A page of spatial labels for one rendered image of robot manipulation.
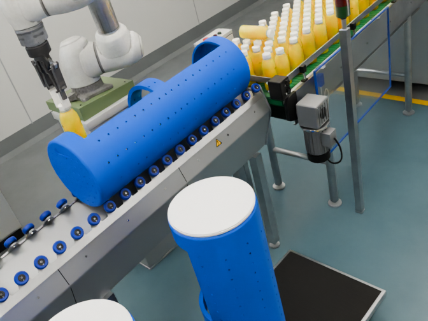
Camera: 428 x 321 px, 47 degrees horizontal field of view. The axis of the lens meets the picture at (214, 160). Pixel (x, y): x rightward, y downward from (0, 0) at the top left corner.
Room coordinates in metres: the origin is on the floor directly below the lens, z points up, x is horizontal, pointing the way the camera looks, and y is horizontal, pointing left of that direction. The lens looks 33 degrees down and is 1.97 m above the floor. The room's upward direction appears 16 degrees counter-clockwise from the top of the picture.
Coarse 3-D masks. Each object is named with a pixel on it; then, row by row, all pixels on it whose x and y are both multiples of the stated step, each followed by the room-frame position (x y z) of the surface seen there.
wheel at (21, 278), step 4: (20, 272) 1.20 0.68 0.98; (24, 272) 1.20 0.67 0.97; (16, 276) 1.19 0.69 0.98; (20, 276) 1.19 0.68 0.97; (24, 276) 1.19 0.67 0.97; (28, 276) 1.19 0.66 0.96; (16, 280) 1.18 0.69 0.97; (20, 280) 1.18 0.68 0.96; (24, 280) 1.18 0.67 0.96; (28, 280) 1.19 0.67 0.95; (20, 284) 1.17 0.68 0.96; (24, 284) 1.18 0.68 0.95
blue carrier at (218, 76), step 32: (192, 64) 1.87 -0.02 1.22; (224, 64) 1.90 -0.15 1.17; (128, 96) 1.85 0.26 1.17; (160, 96) 1.70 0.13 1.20; (192, 96) 1.74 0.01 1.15; (224, 96) 1.85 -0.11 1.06; (128, 128) 1.55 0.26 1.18; (160, 128) 1.61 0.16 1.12; (192, 128) 1.72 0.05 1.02; (64, 160) 1.50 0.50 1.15; (96, 160) 1.43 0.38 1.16; (128, 160) 1.48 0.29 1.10; (96, 192) 1.42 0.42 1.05
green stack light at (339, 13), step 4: (336, 8) 2.08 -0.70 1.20; (340, 8) 2.07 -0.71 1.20; (344, 8) 2.06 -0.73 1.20; (348, 8) 2.06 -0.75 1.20; (336, 12) 2.08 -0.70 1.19; (340, 12) 2.07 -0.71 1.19; (344, 12) 2.06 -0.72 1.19; (348, 12) 2.06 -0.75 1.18; (336, 16) 2.09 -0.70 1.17; (340, 16) 2.07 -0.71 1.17; (344, 16) 2.06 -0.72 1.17; (348, 16) 2.06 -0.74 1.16
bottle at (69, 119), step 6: (72, 108) 1.61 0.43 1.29; (60, 114) 1.59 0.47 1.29; (66, 114) 1.58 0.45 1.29; (72, 114) 1.58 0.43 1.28; (60, 120) 1.59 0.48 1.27; (66, 120) 1.57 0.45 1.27; (72, 120) 1.57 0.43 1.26; (78, 120) 1.59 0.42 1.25; (66, 126) 1.57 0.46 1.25; (72, 126) 1.57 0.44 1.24; (78, 126) 1.58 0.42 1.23; (78, 132) 1.57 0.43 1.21; (84, 132) 1.59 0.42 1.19
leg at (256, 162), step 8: (256, 160) 1.98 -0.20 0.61; (256, 168) 1.99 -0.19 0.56; (256, 176) 2.00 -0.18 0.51; (264, 176) 2.00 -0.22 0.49; (256, 184) 2.00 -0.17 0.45; (264, 184) 1.99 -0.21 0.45; (264, 192) 1.98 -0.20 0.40; (264, 200) 1.98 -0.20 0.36; (264, 208) 1.99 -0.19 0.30; (272, 208) 2.00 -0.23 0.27; (264, 216) 2.00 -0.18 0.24; (272, 216) 2.00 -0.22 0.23; (264, 224) 2.01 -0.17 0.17; (272, 224) 1.99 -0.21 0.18; (272, 232) 1.98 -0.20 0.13; (272, 240) 1.99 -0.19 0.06
